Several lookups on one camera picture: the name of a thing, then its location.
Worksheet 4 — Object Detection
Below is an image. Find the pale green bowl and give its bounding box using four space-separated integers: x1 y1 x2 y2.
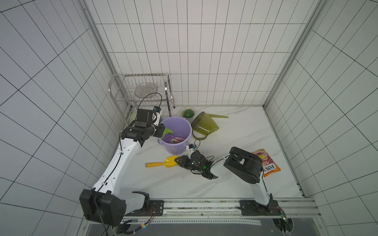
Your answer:
129 111 137 123

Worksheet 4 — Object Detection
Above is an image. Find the colourful snack packet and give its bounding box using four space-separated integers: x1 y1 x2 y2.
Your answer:
253 149 281 177

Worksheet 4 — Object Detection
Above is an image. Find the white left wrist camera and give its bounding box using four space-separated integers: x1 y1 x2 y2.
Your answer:
153 106 162 126

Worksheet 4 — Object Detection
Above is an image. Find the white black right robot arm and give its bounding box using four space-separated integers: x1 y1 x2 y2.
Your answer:
175 147 273 207

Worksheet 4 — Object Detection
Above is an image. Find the clear glass plate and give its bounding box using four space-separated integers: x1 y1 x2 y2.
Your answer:
134 83 158 98

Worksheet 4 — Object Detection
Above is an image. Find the metal dish rack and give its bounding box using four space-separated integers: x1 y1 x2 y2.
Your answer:
107 73 175 128

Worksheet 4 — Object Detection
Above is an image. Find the light green wooden-handle spade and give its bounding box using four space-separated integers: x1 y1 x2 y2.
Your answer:
169 138 185 144

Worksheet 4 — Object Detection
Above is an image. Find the small bowl with green ball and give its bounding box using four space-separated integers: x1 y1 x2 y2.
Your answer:
180 107 195 120

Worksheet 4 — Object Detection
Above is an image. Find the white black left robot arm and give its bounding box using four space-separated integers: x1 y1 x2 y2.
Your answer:
79 106 165 227

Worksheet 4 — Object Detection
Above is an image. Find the yellow plastic toy shovel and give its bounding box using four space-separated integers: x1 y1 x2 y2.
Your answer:
146 155 178 168

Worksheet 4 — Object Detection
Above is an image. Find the green trowel orange handle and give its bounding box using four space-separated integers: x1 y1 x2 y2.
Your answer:
163 128 174 136

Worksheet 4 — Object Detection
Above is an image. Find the purple pink toy shovel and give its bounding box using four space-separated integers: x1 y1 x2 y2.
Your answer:
162 133 186 144

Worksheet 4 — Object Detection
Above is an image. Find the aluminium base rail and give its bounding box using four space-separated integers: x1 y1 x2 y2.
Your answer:
79 198 325 228

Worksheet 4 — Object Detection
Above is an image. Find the purple plastic bucket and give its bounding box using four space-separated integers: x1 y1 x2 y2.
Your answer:
157 117 192 155

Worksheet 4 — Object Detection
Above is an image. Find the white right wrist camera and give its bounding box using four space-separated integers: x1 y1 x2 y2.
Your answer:
186 144 197 158

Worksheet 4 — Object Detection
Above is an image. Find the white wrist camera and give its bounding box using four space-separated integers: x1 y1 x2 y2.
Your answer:
186 144 197 158
153 106 162 126

